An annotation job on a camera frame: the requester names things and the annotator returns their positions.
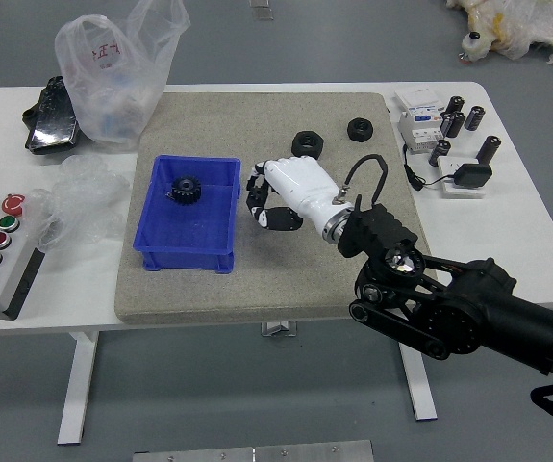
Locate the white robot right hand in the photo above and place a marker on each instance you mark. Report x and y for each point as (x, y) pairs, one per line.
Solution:
(300, 185)

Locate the big black gear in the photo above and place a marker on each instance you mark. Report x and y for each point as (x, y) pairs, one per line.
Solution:
(180, 195)

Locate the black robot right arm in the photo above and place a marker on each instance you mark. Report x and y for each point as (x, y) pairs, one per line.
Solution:
(473, 313)

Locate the big black hex nut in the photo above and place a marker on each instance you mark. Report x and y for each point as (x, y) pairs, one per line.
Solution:
(300, 144)

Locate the small black round nut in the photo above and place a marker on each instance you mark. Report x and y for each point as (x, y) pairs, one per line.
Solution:
(353, 135)

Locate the blue plastic box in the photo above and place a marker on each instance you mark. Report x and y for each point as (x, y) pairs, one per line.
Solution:
(184, 236)

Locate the grey-brown foam mat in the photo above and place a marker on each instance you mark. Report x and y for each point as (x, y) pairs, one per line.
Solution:
(266, 279)

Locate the black cylindrical capacitor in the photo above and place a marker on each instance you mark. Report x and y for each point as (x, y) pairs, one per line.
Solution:
(439, 153)
(447, 124)
(475, 118)
(459, 125)
(489, 149)
(456, 104)

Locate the white power socket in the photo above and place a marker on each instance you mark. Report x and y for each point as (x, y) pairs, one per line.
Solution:
(449, 168)

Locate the small metal floor plate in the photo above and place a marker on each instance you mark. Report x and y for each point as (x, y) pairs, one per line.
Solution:
(261, 9)

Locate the white plastic bag red print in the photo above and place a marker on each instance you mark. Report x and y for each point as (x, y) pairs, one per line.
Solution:
(112, 96)

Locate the clear crumpled plastic bag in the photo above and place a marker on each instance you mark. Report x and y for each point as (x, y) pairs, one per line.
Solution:
(83, 192)

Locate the white table leg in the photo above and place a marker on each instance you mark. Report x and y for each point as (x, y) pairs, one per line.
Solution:
(420, 385)
(76, 385)

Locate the black plastic package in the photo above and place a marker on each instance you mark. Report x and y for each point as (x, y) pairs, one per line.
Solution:
(50, 122)

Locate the plastic-wrapped plush toy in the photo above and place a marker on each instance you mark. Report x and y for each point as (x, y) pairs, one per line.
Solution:
(516, 24)

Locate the white circuit breaker blue switch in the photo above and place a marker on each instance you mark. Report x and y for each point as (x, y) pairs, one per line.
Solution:
(418, 130)

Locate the metal bracket under table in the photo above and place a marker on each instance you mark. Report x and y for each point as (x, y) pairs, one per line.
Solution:
(278, 328)

